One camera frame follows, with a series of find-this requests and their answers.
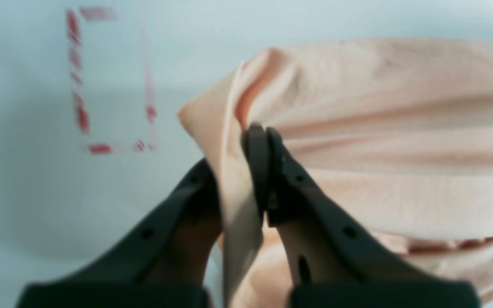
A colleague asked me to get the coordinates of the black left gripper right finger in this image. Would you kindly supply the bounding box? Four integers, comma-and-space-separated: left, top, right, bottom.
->
243, 124, 481, 308

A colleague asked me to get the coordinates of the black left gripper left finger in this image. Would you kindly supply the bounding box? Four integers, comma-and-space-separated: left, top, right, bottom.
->
18, 159, 222, 308

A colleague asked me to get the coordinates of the peach T-shirt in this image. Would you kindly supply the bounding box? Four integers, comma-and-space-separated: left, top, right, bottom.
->
178, 38, 493, 303

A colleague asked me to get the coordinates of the red tape rectangle marking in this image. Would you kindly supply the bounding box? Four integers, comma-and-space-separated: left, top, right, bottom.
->
66, 3, 158, 155

